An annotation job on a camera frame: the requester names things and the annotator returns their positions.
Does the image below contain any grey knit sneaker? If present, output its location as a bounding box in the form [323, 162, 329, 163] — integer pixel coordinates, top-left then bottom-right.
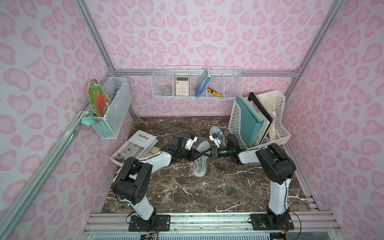
[193, 141, 211, 178]
[209, 126, 226, 148]

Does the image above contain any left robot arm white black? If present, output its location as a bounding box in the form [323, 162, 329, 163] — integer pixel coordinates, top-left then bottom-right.
[112, 134, 202, 221]

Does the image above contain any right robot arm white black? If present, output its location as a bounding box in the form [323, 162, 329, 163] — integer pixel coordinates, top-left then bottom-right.
[198, 135, 297, 218]

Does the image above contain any teal folder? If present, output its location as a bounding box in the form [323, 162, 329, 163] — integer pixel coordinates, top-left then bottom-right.
[236, 95, 264, 148]

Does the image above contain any white hardcover book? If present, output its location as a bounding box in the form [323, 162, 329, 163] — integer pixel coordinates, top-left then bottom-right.
[110, 130, 158, 167]

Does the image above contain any black clipboard folder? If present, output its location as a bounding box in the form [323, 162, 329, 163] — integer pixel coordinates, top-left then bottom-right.
[248, 93, 276, 145]

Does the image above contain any yellow black utility knife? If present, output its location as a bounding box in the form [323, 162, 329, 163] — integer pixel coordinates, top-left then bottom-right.
[207, 88, 222, 98]

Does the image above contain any clear glass bowl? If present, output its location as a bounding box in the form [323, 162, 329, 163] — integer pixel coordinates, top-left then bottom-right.
[161, 86, 173, 97]

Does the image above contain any white pink calculator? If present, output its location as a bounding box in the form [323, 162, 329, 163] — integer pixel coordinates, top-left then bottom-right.
[175, 76, 190, 97]

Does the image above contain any white plastic file organizer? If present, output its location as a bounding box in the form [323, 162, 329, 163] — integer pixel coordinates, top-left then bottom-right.
[228, 90, 291, 150]

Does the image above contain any blue book in shelf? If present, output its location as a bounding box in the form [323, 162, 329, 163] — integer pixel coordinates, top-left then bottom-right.
[195, 67, 211, 99]

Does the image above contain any green red snack bag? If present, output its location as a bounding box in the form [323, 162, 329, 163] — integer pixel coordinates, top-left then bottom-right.
[88, 79, 112, 118]

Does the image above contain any mint green hook clip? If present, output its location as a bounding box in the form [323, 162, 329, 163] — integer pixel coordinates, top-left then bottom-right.
[81, 116, 95, 127]

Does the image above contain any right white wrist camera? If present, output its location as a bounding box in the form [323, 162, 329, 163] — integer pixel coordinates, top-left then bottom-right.
[209, 133, 223, 148]

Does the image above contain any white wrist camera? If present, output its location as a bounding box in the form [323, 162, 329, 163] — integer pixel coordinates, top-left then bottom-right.
[209, 133, 223, 148]
[185, 134, 198, 150]

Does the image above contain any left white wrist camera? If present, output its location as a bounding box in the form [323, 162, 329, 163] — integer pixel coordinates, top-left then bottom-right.
[185, 134, 198, 150]

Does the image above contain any white wire wall shelf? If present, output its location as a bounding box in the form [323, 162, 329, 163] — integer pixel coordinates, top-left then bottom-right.
[151, 65, 243, 99]

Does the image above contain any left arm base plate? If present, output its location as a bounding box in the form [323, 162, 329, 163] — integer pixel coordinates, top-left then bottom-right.
[126, 215, 171, 232]

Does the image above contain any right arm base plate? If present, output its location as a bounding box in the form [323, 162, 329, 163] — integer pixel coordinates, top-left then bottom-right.
[249, 212, 295, 232]

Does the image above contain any white wire side basket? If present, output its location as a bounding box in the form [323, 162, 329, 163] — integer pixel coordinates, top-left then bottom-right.
[91, 77, 133, 140]

